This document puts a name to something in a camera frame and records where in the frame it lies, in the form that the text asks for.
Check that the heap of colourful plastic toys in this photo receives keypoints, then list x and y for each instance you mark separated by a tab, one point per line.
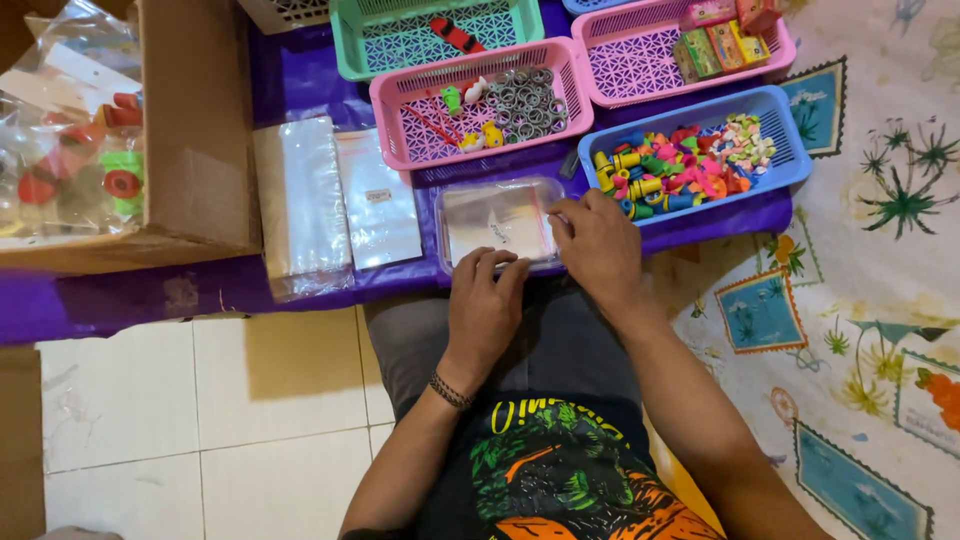
660	176

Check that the black printed t-shirt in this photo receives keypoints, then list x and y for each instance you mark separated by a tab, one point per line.
555	472

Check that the grey shorts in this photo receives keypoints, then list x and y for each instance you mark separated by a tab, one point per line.
562	345

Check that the stack of labelled zip bags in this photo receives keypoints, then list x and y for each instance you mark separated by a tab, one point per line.
379	202

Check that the cardboard box with toy bags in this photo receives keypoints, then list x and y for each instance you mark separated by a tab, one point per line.
187	127

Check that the red twist ties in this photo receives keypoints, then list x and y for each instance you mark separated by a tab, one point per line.
431	124

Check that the green plastic basket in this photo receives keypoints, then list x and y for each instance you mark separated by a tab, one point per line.
397	37

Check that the person's right hand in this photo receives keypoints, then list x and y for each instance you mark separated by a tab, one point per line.
604	247

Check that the orange small box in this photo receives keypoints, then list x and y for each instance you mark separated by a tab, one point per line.
725	45

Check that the red toy skateboard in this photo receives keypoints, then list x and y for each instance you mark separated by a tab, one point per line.
456	35

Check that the large blue plastic basket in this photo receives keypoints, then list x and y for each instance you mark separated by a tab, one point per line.
780	150

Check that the green small box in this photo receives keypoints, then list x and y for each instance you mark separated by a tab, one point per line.
697	54

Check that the patterned palm print cloth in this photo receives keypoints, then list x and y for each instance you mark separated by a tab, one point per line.
862	247

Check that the pink basket with rings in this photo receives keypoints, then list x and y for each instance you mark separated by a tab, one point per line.
420	142

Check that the flat brown cardboard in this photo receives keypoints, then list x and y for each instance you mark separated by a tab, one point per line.
21	442

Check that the small blue plastic basket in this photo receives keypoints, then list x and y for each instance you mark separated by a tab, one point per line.
589	6

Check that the person's left hand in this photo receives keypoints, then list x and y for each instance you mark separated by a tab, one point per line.
484	315

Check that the person's right fingers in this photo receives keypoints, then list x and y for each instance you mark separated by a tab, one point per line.
570	221

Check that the red small box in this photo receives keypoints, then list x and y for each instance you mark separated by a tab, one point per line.
757	15

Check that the pink basket with boxes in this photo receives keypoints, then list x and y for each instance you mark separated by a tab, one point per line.
630	67

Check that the heap of small pastel erasers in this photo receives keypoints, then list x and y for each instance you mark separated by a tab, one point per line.
742	142

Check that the clear plastic tray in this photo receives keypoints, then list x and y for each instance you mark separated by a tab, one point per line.
495	225

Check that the pile of metal key rings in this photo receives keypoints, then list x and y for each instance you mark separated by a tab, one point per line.
526	105

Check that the white and yellow toy figure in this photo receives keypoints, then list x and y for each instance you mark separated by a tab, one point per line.
471	142

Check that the small clear plastic bag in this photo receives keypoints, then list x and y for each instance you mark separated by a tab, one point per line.
499	223

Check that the pink small box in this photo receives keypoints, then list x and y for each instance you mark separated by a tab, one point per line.
709	12

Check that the yellow small box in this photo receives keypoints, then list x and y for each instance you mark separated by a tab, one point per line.
751	43

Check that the stack of clear plastic bags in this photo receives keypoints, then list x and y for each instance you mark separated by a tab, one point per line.
304	202

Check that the purple table cloth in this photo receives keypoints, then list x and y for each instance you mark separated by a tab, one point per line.
315	82

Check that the green toy figure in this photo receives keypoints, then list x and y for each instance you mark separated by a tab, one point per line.
451	100

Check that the white plastic basket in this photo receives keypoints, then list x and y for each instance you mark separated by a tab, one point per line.
281	13

